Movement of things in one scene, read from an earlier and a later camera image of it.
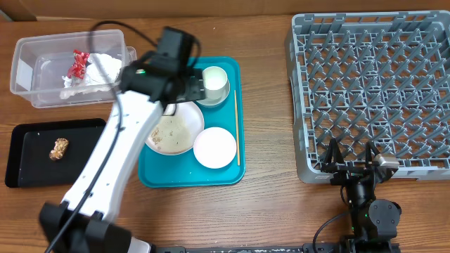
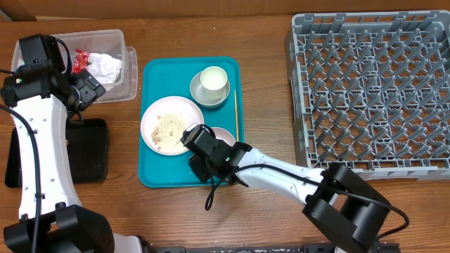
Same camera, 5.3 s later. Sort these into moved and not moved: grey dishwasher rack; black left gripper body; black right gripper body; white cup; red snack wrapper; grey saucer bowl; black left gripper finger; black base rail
Moved: black right gripper body; black left gripper body; black left gripper finger
Not moved: grey dishwasher rack; grey saucer bowl; white cup; red snack wrapper; black base rail
